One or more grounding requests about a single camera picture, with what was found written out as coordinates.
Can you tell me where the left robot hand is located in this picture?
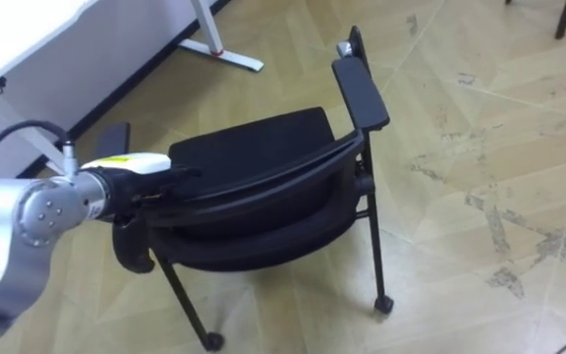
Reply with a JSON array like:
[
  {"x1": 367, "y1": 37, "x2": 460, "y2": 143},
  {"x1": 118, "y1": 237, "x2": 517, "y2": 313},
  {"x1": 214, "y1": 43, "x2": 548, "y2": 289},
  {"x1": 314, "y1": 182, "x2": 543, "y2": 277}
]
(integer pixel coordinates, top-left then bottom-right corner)
[{"x1": 80, "y1": 151, "x2": 202, "y2": 275}]

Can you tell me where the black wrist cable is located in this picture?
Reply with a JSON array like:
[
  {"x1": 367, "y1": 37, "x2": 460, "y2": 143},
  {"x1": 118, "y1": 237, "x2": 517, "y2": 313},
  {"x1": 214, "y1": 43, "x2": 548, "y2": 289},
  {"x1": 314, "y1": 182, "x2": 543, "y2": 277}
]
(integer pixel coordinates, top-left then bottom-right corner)
[{"x1": 0, "y1": 120, "x2": 79, "y2": 198}]

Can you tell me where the black furniture leg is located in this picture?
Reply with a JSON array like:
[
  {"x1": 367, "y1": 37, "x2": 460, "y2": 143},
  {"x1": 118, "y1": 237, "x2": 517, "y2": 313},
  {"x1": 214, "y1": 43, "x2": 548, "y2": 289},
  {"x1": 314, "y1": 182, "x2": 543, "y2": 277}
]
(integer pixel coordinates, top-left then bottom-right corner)
[{"x1": 504, "y1": 0, "x2": 566, "y2": 40}]

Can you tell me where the white desk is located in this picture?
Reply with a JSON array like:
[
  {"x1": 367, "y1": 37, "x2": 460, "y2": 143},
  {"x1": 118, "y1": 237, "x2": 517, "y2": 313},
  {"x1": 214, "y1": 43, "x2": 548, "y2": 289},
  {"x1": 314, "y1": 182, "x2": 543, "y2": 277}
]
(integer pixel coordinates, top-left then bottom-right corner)
[{"x1": 0, "y1": 0, "x2": 265, "y2": 184}]

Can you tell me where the black office chair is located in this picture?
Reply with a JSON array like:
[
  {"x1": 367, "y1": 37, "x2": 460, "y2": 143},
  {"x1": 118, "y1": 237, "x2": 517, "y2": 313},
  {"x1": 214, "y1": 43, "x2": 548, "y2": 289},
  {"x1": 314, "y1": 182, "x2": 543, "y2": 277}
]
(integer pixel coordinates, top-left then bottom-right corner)
[{"x1": 95, "y1": 25, "x2": 395, "y2": 353}]

